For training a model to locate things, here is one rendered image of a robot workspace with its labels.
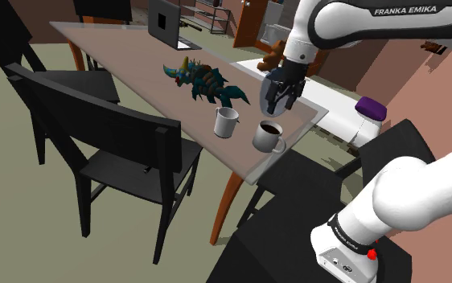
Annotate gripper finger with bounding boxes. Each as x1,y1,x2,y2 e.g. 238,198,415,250
284,80,306,111
266,81,288,115

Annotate grey round plate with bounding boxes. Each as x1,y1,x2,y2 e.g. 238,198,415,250
259,68,290,118

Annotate brown teddy bear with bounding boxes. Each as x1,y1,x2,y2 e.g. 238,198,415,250
257,39,288,72

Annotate white mug with coffee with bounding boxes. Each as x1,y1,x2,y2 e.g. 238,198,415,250
251,119,287,154

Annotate white toilet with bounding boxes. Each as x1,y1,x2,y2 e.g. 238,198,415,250
258,0,292,47

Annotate empty white mug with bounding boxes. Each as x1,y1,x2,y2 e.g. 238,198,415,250
213,105,241,139

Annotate orange wooden door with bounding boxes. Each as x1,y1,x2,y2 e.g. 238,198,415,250
232,0,270,51

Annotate teal dragon toy figure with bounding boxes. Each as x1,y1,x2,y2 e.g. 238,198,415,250
162,55,251,109

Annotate purple cushion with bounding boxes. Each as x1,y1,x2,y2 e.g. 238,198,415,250
354,96,389,122

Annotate grey open laptop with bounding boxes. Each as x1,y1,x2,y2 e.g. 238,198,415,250
147,0,203,51

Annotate black robot stand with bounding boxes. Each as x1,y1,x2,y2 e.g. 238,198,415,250
206,195,413,283

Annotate glass top table, orange legs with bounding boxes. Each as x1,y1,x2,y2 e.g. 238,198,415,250
48,21,330,247

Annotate metal wire shelf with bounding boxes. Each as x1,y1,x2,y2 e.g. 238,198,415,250
178,0,233,35

